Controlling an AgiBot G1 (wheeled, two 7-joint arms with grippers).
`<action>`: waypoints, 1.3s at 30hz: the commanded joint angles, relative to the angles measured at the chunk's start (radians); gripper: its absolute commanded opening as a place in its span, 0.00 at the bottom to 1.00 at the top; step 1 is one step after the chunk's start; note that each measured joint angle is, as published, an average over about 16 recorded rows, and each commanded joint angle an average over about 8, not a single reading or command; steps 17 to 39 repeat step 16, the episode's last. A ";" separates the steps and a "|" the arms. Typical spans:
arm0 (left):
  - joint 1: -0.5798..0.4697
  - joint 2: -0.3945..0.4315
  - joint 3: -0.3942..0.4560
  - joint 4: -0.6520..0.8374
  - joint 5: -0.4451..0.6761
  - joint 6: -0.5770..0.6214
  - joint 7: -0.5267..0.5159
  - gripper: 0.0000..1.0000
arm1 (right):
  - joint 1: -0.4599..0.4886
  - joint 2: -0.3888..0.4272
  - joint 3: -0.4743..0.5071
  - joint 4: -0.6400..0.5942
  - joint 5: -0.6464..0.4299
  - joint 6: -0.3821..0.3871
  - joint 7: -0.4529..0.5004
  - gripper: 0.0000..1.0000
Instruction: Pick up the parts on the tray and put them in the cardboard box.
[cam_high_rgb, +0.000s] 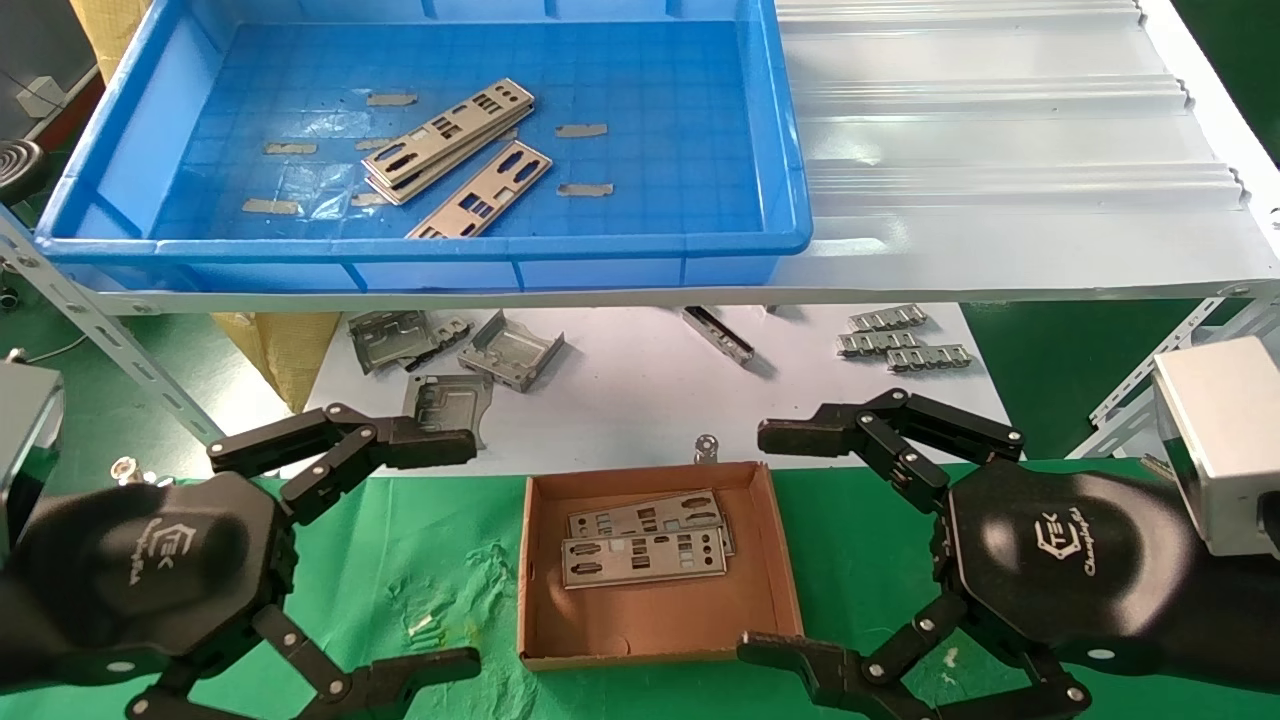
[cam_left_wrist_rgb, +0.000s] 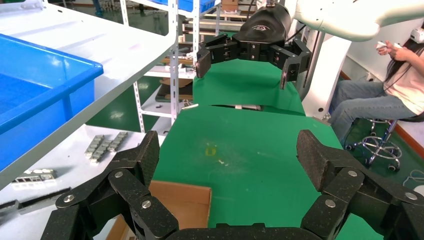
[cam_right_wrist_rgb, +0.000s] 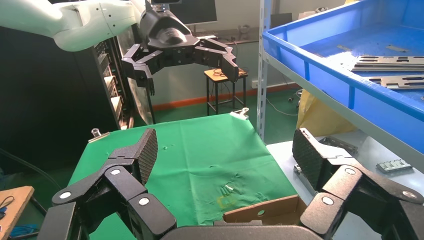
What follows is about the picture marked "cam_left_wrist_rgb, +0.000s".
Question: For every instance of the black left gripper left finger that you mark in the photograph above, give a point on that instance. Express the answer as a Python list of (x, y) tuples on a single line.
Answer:
[(149, 155)]

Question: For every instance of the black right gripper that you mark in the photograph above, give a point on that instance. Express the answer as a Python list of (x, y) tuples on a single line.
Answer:
[(261, 30)]

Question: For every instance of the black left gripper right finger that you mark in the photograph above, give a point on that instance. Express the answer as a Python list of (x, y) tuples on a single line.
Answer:
[(311, 155)]

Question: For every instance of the white handheld controller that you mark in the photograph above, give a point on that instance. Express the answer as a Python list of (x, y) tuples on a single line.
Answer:
[(397, 45), (381, 44)]

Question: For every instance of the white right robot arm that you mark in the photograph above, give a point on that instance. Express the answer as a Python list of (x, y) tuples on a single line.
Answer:
[(348, 16)]

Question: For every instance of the shallow brown cardboard box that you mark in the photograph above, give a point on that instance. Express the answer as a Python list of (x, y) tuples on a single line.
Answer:
[(185, 205)]

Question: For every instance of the blue plastic tray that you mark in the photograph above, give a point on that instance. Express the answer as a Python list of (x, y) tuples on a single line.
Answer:
[(39, 109)]

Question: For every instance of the person right hand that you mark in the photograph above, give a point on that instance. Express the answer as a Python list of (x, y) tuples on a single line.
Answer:
[(385, 51)]

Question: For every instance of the person left hand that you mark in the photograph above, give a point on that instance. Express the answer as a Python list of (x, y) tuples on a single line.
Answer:
[(400, 54)]

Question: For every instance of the green table cloth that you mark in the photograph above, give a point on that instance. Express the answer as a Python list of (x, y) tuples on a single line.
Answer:
[(245, 86), (251, 159)]

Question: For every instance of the small slotted metal connector shield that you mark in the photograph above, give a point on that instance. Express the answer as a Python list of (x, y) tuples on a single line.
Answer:
[(94, 144), (117, 141), (33, 177), (101, 153)]

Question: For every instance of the white lower shelf board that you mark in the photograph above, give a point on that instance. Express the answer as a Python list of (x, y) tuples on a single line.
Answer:
[(159, 106)]

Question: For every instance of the white background shelving rack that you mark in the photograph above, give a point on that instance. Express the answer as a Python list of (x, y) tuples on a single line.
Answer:
[(196, 20)]

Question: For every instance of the white robot torso column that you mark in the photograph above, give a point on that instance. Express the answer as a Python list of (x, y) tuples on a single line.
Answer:
[(324, 82)]

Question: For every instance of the seated person pink shirt jeans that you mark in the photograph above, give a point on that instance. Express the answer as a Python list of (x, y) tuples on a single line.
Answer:
[(364, 102)]

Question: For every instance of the blue background storage bin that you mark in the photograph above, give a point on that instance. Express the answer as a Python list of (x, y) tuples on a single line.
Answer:
[(205, 4)]

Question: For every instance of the chrome base swivel stool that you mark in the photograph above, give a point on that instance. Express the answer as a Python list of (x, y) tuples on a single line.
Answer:
[(414, 118)]

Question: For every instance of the white metal shelf board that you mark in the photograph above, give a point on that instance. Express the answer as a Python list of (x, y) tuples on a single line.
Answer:
[(116, 43)]

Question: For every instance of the white VR headset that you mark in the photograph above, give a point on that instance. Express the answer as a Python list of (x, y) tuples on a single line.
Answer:
[(418, 35)]

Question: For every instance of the white slotted steel shelf post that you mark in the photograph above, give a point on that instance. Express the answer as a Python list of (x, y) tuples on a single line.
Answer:
[(139, 109), (174, 82)]

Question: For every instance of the long narrow metal rail part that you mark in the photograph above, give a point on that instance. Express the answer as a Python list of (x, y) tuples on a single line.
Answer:
[(39, 200)]

